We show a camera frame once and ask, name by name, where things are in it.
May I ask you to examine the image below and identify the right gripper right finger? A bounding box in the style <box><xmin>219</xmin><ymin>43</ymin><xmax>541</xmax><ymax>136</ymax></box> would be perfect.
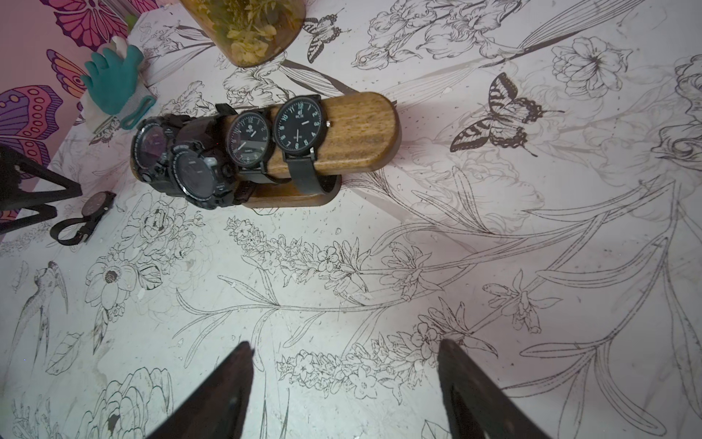
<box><xmin>438</xmin><ymin>338</ymin><xmax>547</xmax><ymax>439</ymax></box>

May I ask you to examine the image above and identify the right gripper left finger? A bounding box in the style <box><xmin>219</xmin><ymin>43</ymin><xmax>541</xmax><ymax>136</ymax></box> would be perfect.
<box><xmin>150</xmin><ymin>341</ymin><xmax>254</xmax><ymax>438</ymax></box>

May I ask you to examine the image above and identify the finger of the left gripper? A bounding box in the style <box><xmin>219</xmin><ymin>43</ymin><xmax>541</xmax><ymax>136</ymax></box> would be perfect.
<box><xmin>1</xmin><ymin>145</ymin><xmax>82</xmax><ymax>235</ymax></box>

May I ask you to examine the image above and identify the black wrist watch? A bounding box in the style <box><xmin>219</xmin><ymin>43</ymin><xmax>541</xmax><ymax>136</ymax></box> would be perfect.
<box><xmin>168</xmin><ymin>104</ymin><xmax>257</xmax><ymax>210</ymax></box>
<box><xmin>225</xmin><ymin>109</ymin><xmax>291</xmax><ymax>185</ymax></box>
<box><xmin>49</xmin><ymin>191</ymin><xmax>116</xmax><ymax>246</ymax></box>
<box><xmin>272</xmin><ymin>95</ymin><xmax>335</xmax><ymax>195</ymax></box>
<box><xmin>130</xmin><ymin>113</ymin><xmax>193</xmax><ymax>197</ymax></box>

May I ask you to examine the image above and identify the wooden watch stand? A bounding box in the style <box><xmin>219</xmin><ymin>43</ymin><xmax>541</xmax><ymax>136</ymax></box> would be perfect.
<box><xmin>129</xmin><ymin>91</ymin><xmax>402</xmax><ymax>210</ymax></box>

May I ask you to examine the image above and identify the teal white garden glove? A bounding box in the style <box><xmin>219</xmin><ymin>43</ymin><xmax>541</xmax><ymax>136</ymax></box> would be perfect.
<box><xmin>80</xmin><ymin>37</ymin><xmax>156</xmax><ymax>135</ymax></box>

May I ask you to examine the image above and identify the glass vase with plants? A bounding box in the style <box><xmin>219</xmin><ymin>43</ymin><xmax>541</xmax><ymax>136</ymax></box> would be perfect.
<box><xmin>181</xmin><ymin>0</ymin><xmax>306</xmax><ymax>68</ymax></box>

